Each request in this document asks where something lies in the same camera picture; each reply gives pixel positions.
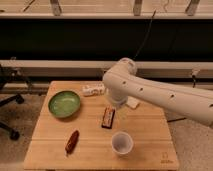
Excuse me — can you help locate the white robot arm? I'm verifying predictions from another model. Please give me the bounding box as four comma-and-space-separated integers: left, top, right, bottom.
103, 58, 213, 128

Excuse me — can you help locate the white sponge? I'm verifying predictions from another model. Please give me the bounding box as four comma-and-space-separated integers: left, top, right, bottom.
126, 97, 139, 109

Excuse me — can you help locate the white plastic bottle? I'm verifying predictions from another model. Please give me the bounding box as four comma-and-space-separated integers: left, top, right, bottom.
82, 83, 105, 97

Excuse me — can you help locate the dark chocolate bar box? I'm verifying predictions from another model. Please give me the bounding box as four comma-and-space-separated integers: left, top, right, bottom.
101, 107, 115, 129

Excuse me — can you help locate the green bowl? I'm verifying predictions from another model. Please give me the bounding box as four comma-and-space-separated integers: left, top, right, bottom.
48, 91, 81, 118

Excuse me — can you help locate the white paper cup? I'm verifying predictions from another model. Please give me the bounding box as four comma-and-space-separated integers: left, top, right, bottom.
111, 131, 134, 156

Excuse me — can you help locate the black office chair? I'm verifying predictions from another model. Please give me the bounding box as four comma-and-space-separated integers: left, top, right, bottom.
0, 63, 26, 141

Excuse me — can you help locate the black hanging cable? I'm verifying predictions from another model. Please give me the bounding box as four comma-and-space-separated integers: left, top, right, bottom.
132, 9, 157, 62

